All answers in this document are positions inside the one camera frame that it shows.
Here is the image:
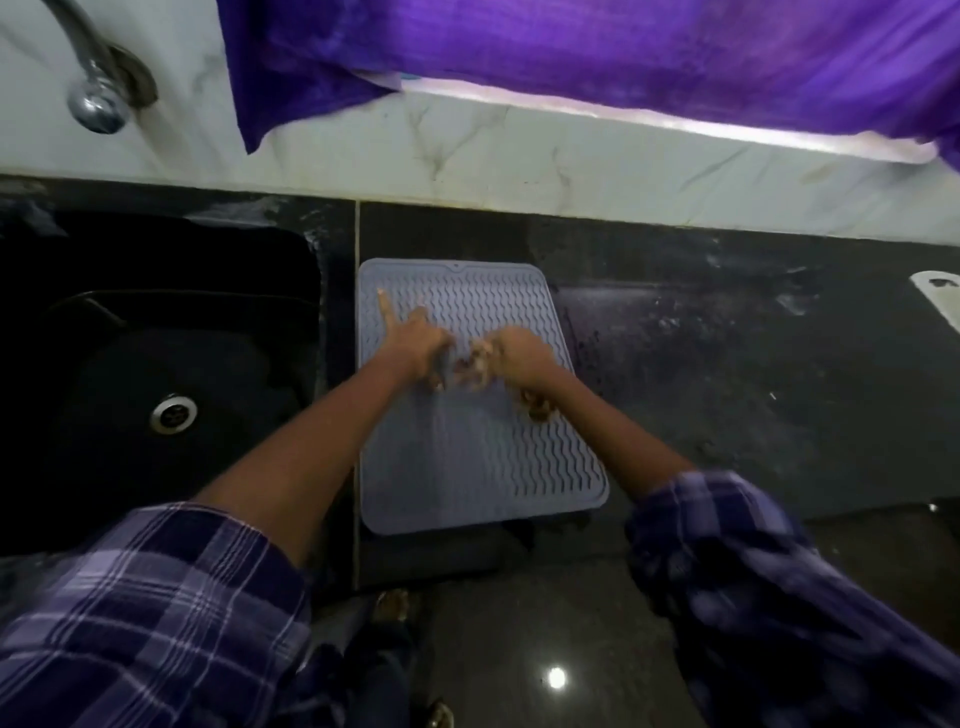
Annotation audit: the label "person's right hand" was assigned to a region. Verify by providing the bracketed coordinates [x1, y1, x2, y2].
[468, 326, 561, 391]

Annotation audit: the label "person's left hand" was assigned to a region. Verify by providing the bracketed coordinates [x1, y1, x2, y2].
[376, 288, 456, 396]

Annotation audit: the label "brown root piece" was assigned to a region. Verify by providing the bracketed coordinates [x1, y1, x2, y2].
[522, 388, 561, 424]
[448, 341, 490, 391]

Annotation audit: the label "person's left forearm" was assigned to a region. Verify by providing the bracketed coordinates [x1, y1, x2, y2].
[192, 351, 423, 571]

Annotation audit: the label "person's right forearm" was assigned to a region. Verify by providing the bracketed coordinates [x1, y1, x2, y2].
[525, 363, 700, 504]

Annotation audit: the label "grey ribbed silicone mat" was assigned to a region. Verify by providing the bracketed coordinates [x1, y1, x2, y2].
[355, 258, 611, 537]

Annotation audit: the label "person's left foot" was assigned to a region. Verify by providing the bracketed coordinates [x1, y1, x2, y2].
[373, 588, 411, 625]

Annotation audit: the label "round metal sink drain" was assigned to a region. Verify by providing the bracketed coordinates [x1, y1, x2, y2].
[147, 393, 199, 437]

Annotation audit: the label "purple curtain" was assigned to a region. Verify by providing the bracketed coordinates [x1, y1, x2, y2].
[215, 0, 960, 175]

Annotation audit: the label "dark trousers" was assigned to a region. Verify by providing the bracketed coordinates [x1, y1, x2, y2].
[294, 618, 423, 728]

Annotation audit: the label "black kitchen sink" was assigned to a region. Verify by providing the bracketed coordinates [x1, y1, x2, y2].
[0, 208, 325, 558]

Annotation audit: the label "blue plaid shirt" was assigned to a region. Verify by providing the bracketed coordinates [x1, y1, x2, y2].
[0, 468, 960, 728]

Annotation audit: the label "white cutting board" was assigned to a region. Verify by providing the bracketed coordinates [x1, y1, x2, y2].
[908, 270, 960, 336]

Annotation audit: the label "chrome tap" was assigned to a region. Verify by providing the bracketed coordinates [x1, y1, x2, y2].
[40, 0, 159, 137]

